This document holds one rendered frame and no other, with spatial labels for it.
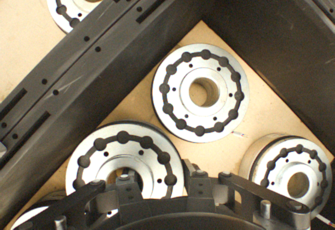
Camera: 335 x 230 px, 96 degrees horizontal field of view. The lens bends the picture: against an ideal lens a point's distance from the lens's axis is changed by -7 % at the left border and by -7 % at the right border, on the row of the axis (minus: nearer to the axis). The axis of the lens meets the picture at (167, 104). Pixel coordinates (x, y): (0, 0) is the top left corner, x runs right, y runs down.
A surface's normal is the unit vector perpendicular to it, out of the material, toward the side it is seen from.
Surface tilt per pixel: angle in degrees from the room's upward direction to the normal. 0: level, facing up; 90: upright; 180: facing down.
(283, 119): 0
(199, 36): 0
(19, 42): 0
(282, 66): 90
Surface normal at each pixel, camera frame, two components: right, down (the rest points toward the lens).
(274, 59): -0.68, 0.73
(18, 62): 0.08, -0.03
